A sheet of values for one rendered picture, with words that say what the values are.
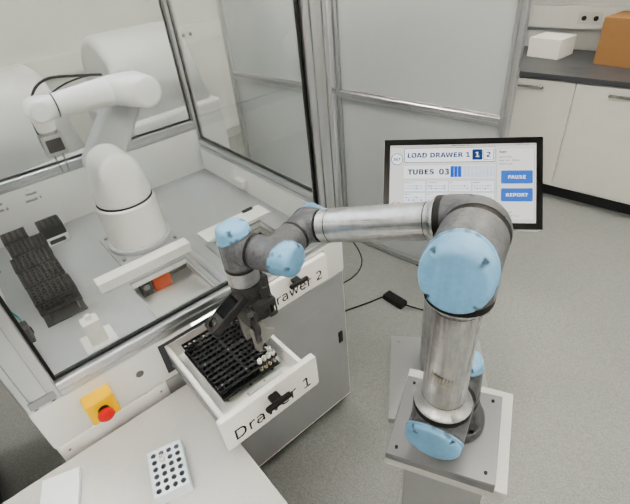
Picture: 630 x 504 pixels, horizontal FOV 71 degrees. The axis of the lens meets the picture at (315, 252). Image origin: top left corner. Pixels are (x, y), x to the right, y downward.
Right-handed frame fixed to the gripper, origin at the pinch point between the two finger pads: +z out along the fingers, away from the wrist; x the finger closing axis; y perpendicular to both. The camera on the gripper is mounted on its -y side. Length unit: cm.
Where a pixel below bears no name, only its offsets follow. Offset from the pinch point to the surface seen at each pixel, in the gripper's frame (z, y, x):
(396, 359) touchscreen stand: 94, 82, 25
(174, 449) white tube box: 17.7, -27.1, 0.9
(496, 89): -18, 159, 34
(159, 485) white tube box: 19.5, -33.8, -3.8
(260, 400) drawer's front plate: 6.2, -6.3, -10.7
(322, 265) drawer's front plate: 8.5, 40.5, 21.2
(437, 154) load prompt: -18, 88, 11
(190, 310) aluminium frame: -1.8, -6.3, 22.1
